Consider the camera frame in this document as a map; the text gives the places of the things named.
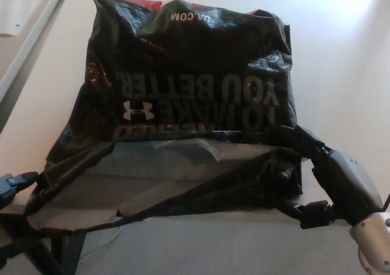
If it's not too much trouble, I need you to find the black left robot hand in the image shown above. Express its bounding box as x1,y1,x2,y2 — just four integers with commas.
0,171,40,210

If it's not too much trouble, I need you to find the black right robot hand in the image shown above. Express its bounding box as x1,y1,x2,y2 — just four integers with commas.
274,124,385,230

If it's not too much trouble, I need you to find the black printed plastic shopping bag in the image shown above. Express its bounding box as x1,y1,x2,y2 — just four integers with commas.
26,0,305,235

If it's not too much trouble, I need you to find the adjacent light grey table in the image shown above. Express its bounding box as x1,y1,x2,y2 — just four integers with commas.
0,0,73,135

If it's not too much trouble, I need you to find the white printed paper sheet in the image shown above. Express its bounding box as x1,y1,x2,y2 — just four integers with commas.
0,0,47,37

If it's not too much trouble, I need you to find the black desk frame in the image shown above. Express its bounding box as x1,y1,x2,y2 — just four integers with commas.
0,213,87,275

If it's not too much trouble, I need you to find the thin grey floor wire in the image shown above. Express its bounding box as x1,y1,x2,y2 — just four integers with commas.
85,225,123,257

